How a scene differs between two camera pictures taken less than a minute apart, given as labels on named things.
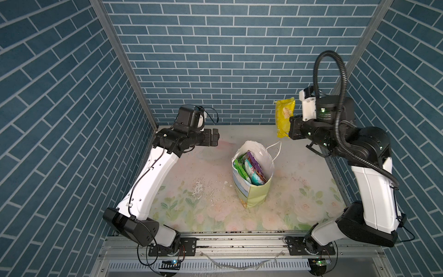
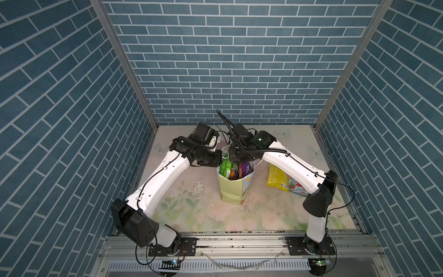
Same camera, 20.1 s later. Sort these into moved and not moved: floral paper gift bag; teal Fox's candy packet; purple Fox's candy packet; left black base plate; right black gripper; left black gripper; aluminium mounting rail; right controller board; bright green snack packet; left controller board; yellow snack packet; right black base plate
Moved: teal Fox's candy packet; floral paper gift bag; bright green snack packet; yellow snack packet; left black gripper; purple Fox's candy packet; right black gripper
Not moved: right controller board; right black base plate; aluminium mounting rail; left controller board; left black base plate
